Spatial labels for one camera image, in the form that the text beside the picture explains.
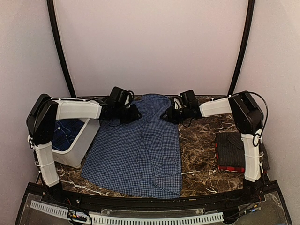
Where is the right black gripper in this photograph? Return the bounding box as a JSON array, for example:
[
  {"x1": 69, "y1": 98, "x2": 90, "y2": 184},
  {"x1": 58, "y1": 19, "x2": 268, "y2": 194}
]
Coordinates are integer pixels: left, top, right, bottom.
[{"x1": 160, "y1": 105, "x2": 190, "y2": 124}]

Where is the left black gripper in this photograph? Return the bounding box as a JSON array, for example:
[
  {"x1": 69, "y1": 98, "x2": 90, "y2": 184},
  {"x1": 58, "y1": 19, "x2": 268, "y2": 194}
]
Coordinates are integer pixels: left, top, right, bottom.
[{"x1": 115, "y1": 104, "x2": 143, "y2": 124}]

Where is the blue checked long sleeve shirt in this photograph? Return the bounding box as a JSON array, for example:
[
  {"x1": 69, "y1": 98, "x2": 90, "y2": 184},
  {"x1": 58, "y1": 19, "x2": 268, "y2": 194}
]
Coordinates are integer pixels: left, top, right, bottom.
[{"x1": 81, "y1": 94, "x2": 182, "y2": 199}]

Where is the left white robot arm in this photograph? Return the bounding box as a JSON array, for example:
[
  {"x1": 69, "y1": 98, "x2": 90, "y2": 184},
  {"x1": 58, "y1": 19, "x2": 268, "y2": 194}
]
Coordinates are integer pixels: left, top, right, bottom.
[{"x1": 26, "y1": 94, "x2": 142, "y2": 204}]

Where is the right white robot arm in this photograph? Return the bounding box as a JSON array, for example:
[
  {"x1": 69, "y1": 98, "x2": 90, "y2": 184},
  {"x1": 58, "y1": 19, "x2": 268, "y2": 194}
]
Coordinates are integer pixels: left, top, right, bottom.
[{"x1": 160, "y1": 90, "x2": 265, "y2": 182}]

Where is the dark blue plaid shirt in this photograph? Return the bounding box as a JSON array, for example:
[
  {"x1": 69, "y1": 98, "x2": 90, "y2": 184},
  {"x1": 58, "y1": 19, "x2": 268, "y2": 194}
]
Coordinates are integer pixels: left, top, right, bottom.
[{"x1": 52, "y1": 119, "x2": 84, "y2": 151}]

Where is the folded black striped shirt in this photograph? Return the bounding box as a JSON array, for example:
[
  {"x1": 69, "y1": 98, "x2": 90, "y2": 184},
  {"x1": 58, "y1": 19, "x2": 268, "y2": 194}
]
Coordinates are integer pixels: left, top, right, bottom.
[{"x1": 215, "y1": 132, "x2": 270, "y2": 173}]

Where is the white plastic bin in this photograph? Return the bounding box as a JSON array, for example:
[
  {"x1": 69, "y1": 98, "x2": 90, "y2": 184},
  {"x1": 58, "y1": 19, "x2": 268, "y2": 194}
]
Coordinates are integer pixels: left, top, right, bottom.
[{"x1": 37, "y1": 118, "x2": 99, "y2": 168}]

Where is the folded red plaid shirt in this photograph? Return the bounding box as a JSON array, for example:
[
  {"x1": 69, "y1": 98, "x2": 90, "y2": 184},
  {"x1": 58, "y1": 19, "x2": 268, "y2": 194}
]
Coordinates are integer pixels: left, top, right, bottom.
[{"x1": 215, "y1": 143, "x2": 245, "y2": 173}]

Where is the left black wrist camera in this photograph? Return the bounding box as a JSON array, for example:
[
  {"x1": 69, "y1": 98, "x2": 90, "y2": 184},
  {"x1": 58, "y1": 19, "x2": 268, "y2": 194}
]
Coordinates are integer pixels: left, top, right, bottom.
[{"x1": 107, "y1": 86, "x2": 134, "y2": 107}]

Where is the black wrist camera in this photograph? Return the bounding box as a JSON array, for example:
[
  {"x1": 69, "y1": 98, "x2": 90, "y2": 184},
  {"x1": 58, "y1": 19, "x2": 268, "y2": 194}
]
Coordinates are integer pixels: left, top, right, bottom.
[
  {"x1": 107, "y1": 86, "x2": 134, "y2": 107},
  {"x1": 175, "y1": 90, "x2": 198, "y2": 108}
]

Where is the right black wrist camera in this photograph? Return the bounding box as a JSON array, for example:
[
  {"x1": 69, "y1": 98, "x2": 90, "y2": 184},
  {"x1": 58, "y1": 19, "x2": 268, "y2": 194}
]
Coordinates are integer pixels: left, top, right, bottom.
[{"x1": 175, "y1": 90, "x2": 198, "y2": 108}]

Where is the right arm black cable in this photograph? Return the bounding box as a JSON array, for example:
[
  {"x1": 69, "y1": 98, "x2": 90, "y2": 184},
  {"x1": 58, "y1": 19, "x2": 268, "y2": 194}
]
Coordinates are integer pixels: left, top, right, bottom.
[{"x1": 243, "y1": 91, "x2": 269, "y2": 147}]

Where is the white slotted cable duct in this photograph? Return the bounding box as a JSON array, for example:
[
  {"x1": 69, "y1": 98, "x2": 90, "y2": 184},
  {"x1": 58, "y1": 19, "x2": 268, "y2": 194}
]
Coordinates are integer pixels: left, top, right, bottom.
[{"x1": 30, "y1": 200, "x2": 224, "y2": 225}]

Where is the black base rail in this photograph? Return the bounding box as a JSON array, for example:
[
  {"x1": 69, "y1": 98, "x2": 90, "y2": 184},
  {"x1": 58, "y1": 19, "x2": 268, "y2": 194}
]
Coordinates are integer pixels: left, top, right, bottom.
[{"x1": 16, "y1": 181, "x2": 292, "y2": 225}]

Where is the right black frame post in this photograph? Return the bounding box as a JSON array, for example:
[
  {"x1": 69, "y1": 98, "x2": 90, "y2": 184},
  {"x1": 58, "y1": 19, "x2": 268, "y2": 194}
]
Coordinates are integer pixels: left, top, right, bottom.
[{"x1": 227, "y1": 0, "x2": 255, "y2": 96}]

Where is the black frame post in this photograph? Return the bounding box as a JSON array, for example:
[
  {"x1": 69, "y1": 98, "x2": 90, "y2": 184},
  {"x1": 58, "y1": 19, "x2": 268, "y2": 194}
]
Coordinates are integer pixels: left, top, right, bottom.
[
  {"x1": 227, "y1": 0, "x2": 255, "y2": 96},
  {"x1": 46, "y1": 0, "x2": 77, "y2": 98}
]

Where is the left black frame post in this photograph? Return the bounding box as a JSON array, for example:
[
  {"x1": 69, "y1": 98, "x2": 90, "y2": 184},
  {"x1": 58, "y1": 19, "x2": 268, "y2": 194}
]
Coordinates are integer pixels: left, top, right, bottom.
[{"x1": 46, "y1": 0, "x2": 77, "y2": 98}]

